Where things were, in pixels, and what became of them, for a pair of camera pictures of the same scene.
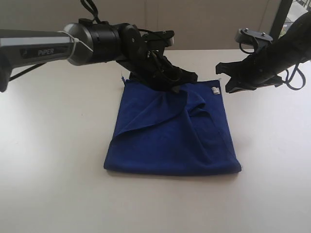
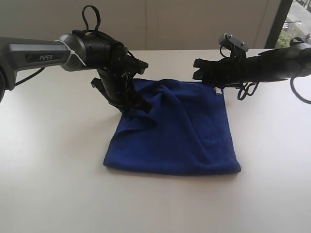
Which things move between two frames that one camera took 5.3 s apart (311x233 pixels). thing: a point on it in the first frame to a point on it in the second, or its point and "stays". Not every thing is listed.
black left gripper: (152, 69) to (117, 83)
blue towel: (164, 133) stays
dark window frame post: (280, 19) stays
